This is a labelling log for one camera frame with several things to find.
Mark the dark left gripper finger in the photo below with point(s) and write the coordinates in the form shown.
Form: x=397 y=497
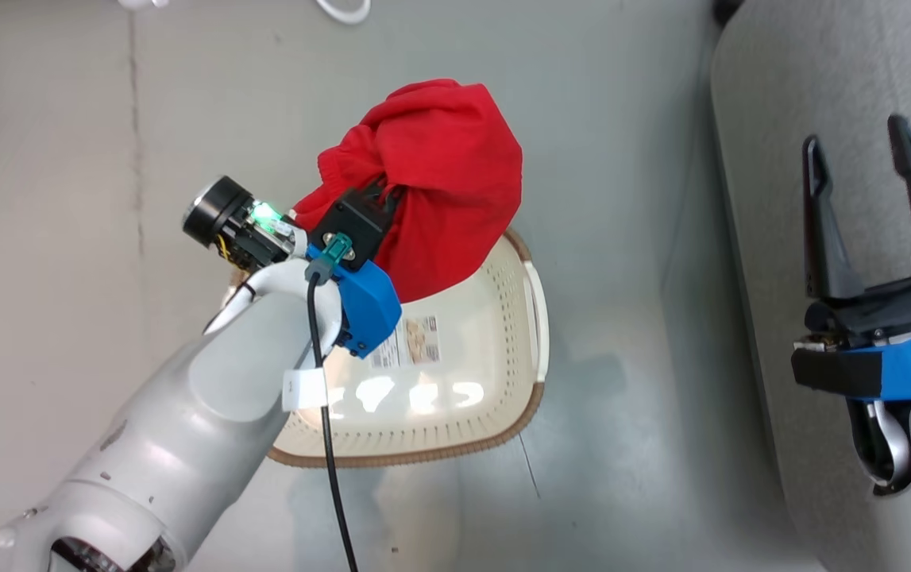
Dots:
x=390 y=195

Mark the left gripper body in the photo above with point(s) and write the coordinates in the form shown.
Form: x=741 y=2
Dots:
x=237 y=222

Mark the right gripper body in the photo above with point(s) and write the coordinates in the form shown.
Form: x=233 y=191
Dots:
x=900 y=310

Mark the red garment with white stripes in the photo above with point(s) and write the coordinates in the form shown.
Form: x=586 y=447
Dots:
x=439 y=175

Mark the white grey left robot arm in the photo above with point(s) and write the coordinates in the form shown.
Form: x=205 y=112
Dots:
x=169 y=437

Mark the grey fabric sofa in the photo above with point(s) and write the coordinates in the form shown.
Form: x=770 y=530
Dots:
x=820 y=79

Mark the printed basket label sticker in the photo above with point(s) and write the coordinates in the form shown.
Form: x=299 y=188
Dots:
x=407 y=342

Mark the cream plastic laundry basket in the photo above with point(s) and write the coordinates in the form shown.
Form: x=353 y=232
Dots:
x=455 y=397

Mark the white power strip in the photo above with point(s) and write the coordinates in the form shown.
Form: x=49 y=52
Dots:
x=141 y=4

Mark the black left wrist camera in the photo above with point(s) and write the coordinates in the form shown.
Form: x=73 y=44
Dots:
x=352 y=218

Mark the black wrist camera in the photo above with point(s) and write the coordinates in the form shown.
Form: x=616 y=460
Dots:
x=352 y=218
x=832 y=372

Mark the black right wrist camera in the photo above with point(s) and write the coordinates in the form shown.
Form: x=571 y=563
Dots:
x=832 y=372

